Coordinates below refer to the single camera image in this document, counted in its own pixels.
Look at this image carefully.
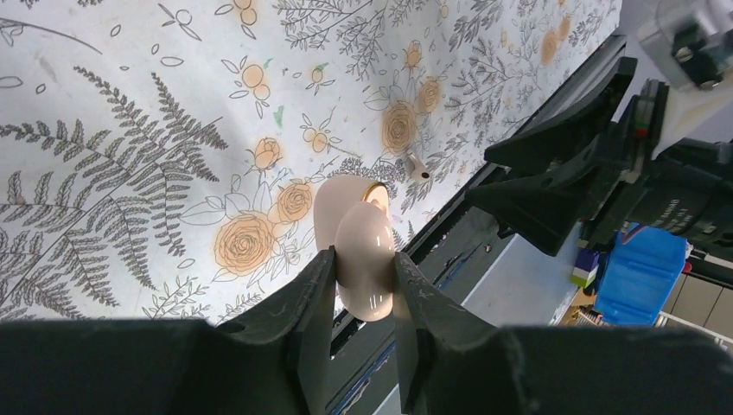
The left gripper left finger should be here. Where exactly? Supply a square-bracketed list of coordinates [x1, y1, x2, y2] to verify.
[1, 249, 335, 414]

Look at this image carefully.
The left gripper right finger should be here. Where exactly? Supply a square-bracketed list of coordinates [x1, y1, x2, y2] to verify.
[393, 253, 732, 414]

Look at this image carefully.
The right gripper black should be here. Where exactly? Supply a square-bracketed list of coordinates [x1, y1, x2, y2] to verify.
[466, 57, 670, 256]

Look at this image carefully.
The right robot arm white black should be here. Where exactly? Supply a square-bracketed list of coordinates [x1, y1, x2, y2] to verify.
[466, 57, 732, 259]

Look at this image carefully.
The blue plastic box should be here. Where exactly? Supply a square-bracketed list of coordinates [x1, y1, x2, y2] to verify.
[594, 227, 687, 326]

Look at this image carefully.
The floral patterned table mat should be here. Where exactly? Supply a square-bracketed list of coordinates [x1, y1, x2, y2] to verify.
[1, 1, 621, 324]

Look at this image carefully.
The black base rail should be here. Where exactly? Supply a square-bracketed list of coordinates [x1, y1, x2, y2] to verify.
[326, 35, 626, 414]

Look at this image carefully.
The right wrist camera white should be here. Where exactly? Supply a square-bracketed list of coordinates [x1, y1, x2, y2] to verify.
[637, 0, 732, 159]

